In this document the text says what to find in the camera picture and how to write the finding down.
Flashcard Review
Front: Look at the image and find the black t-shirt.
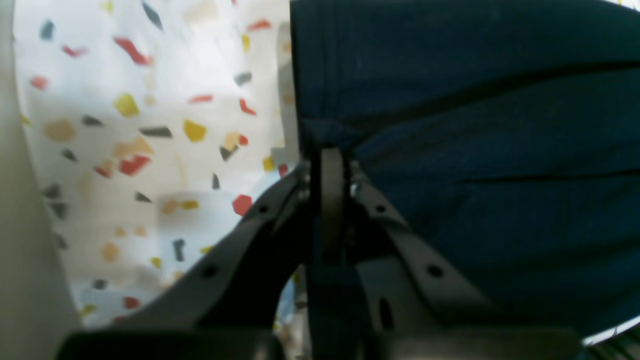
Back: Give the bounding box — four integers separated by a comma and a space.
290, 0, 640, 360

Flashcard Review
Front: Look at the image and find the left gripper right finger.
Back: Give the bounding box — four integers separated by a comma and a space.
320, 148, 582, 360

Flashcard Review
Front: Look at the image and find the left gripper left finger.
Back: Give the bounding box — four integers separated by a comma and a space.
57, 161, 314, 360

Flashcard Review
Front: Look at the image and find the terrazzo pattern tablecloth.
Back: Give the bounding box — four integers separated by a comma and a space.
13, 0, 300, 328

